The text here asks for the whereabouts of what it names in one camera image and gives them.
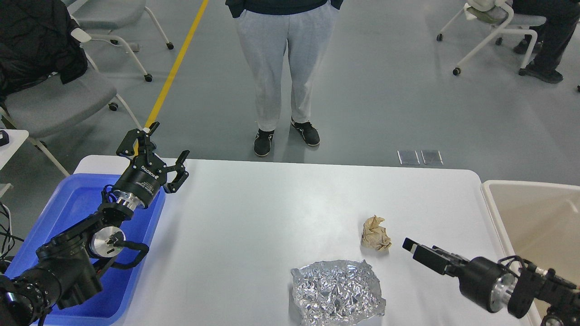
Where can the white side table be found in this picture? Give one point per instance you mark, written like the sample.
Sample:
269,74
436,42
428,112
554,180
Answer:
11,141

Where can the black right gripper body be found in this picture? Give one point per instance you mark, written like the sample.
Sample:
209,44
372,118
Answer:
484,282

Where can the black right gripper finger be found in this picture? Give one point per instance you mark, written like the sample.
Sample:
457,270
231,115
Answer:
423,252
443,267

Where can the beige plastic bin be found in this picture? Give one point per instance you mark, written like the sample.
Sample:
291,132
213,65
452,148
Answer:
539,222

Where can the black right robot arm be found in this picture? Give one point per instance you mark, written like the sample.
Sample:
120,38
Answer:
535,283

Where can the aluminium foil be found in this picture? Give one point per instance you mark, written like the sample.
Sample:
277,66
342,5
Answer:
337,293

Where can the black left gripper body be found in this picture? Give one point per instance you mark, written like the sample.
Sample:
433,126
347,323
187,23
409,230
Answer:
142,179

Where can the seated person dark clothes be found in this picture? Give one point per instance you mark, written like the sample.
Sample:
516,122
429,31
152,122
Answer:
562,17

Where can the grey chair with black jacket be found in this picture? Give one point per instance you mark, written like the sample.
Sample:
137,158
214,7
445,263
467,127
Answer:
47,82

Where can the metal floor plate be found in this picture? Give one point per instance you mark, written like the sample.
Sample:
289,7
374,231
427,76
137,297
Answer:
408,157
432,157

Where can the crumpled brown paper ball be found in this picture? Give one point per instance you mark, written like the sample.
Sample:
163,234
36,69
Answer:
374,235

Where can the right metal floor plate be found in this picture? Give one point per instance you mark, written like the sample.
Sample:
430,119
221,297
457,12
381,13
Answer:
432,157

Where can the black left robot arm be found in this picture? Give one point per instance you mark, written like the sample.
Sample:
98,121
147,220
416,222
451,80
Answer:
71,264

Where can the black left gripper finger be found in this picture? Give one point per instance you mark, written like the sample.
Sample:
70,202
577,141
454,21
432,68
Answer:
181,173
138,142

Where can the left metal floor plate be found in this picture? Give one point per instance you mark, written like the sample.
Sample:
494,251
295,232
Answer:
408,157

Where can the white chair right background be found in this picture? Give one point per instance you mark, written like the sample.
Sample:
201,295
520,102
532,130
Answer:
502,20

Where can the white grey office chair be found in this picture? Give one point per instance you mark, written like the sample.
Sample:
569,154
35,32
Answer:
112,15

